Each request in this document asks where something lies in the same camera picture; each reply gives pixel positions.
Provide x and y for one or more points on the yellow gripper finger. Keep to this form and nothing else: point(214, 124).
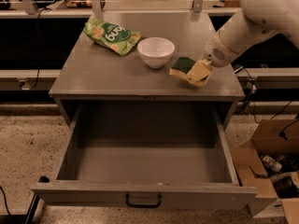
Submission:
point(200, 71)
point(202, 82)

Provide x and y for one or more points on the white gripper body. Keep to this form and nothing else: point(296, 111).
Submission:
point(215, 55)

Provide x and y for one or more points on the green and yellow sponge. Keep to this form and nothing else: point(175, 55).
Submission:
point(181, 67)

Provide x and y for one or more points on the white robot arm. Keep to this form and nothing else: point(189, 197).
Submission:
point(255, 22)

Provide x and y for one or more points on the open grey top drawer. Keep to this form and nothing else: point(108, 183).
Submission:
point(175, 149)

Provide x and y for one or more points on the grey drawer cabinet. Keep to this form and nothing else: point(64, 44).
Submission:
point(94, 72)

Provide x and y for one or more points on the white bowl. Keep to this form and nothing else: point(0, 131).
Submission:
point(155, 52)

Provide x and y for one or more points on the green chip bag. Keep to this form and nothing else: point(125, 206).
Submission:
point(111, 36)

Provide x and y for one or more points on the crushed can in box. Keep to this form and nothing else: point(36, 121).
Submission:
point(271, 163)

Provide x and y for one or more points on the cardboard box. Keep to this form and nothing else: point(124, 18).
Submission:
point(277, 193)

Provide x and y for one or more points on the black drawer handle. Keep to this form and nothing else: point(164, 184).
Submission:
point(149, 202)

